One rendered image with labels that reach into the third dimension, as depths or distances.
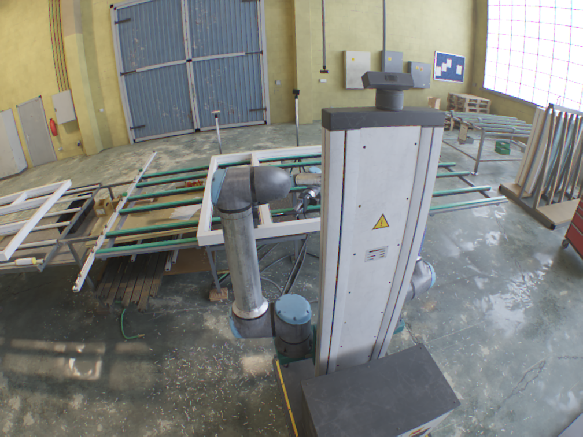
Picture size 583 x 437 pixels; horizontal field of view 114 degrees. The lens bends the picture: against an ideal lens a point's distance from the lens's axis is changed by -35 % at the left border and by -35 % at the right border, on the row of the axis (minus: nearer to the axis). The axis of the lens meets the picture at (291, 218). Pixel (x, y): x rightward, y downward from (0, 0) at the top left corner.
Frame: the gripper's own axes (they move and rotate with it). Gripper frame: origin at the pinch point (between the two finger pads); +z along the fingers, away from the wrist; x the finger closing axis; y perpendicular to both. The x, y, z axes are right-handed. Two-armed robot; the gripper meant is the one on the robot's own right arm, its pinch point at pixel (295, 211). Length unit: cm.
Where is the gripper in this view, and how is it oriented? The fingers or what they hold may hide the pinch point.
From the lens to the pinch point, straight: 194.1
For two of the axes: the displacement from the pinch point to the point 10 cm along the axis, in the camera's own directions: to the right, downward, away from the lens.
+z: -4.5, 5.8, -6.8
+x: -0.1, -7.7, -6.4
